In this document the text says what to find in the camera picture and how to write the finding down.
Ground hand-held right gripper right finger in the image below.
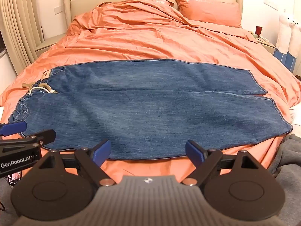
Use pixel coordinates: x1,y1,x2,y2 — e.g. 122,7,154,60
183,140,262,187

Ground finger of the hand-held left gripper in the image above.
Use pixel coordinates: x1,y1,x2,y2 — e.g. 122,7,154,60
0,121,27,137
0,129,56,147

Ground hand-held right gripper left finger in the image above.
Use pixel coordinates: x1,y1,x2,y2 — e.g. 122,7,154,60
37,139,116,188

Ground blue denim pants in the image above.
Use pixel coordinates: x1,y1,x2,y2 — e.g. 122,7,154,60
8,59,293,160

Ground phone with lit screen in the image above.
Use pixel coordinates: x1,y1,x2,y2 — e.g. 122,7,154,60
8,171,23,184

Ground beige nightstand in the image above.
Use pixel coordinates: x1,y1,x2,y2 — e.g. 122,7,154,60
35,32,69,57

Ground grey cloth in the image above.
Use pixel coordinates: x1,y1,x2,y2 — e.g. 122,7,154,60
270,134,301,193

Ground beige pleated curtain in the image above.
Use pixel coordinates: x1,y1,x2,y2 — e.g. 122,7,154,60
0,0,44,76

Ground orange duvet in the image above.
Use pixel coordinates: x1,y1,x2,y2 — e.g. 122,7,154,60
0,0,301,189

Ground white nightstand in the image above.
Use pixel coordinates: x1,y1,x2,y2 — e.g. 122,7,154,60
256,37,276,56

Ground orange embroidered pillow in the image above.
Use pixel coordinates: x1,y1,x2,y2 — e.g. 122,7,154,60
173,0,242,28

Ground white alpaca plush toy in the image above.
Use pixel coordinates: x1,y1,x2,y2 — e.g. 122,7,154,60
275,10,295,63
285,19,301,72

